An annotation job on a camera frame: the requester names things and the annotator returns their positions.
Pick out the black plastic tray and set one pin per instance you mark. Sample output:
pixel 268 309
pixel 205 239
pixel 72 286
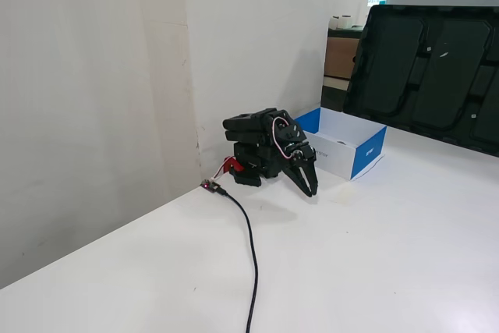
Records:
pixel 429 75

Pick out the dark shelf cabinet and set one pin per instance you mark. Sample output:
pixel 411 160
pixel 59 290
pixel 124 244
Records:
pixel 333 93

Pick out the white cup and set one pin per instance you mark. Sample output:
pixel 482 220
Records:
pixel 346 22
pixel 335 22

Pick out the small controller board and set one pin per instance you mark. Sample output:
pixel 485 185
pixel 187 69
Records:
pixel 209 185

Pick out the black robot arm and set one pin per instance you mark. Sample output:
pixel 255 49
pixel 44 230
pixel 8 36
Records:
pixel 249 126

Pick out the red clamp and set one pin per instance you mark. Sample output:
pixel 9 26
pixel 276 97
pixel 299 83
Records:
pixel 233 164

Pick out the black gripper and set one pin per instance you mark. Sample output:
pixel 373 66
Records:
pixel 300 161

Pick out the blue white cardboard box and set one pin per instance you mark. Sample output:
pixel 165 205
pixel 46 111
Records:
pixel 366 157

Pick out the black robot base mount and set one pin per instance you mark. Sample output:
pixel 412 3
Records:
pixel 257 171

